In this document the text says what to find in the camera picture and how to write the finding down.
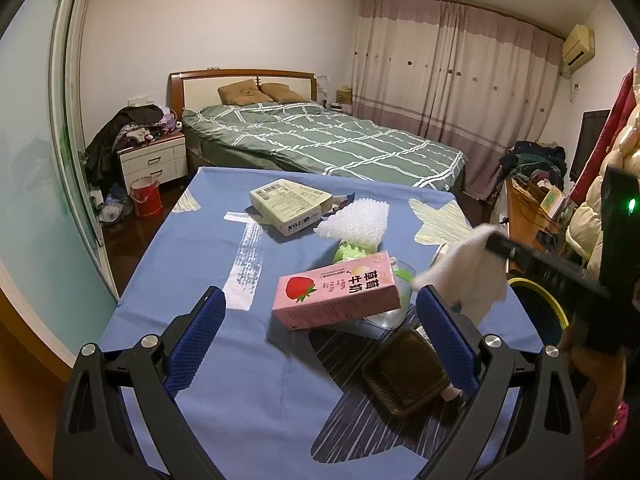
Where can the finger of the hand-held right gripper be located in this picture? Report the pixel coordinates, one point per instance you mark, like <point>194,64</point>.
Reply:
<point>510,250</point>

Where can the pink beige curtain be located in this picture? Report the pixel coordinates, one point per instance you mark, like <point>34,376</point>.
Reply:
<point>450,70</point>

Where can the colourful snack wrapper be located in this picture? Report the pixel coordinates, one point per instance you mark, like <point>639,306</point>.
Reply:
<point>342,203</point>

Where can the red garment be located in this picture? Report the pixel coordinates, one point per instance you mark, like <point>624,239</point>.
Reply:
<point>622,105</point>

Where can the pale green plastic bottle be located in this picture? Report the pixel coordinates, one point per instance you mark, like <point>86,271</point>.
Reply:
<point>406,275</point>

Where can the person's right forearm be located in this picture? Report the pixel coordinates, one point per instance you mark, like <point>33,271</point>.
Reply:
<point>600,375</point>

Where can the white wall socket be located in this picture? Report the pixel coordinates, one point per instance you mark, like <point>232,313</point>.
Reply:
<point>141,101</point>

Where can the pink patterned cloth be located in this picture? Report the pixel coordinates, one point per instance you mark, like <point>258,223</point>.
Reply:
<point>614,435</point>

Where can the yellow rimmed trash bin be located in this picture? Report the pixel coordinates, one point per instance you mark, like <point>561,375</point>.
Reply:
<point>530,310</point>

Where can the brown pillow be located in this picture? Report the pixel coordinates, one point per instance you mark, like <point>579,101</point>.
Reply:
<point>282,92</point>
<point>242,92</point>

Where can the black plastic tray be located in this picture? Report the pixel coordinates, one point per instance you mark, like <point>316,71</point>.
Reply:
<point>405,375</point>

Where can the wooden desk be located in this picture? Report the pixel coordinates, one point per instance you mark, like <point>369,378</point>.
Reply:
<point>520,215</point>

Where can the blue star print tablecloth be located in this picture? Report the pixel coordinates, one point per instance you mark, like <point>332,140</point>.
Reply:
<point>200,240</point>

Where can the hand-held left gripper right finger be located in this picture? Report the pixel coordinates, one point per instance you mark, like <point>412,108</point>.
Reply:
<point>447,340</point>

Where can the sliding wardrobe door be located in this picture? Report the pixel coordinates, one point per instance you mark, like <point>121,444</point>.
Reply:
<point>35,160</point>

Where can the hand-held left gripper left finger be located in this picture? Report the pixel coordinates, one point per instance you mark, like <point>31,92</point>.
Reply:
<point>197,340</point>

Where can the pink strawberry milk carton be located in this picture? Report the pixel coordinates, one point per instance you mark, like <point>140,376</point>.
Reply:
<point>340,290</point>

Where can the clothes pile on desk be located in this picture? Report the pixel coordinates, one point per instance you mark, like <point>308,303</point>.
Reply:
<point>535,160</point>

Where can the cream air conditioner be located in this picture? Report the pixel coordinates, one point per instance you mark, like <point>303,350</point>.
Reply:
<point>578,45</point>

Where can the wooden bed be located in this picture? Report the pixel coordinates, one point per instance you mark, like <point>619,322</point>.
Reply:
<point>240,76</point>

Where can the cream cardboard box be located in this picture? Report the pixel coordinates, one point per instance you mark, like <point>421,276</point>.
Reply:
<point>290,200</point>

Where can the floor clutter of bags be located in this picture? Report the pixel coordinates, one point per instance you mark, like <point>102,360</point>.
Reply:
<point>112,207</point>

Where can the red bucket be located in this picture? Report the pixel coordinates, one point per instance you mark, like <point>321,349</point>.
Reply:
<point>146,197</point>

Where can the black television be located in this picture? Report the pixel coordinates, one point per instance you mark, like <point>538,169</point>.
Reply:
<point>590,140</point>

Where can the green plaid duvet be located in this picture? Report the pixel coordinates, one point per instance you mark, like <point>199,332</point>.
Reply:
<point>325,140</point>

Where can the white bubble wrap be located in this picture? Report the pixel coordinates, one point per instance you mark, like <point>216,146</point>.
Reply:
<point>355,222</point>

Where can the dark clothes pile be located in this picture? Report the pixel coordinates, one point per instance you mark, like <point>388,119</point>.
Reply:
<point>107,145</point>

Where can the white nightstand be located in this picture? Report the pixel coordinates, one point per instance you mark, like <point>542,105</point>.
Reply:
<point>155,160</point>

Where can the cream puffy jacket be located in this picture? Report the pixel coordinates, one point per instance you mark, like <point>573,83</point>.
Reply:
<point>590,220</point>

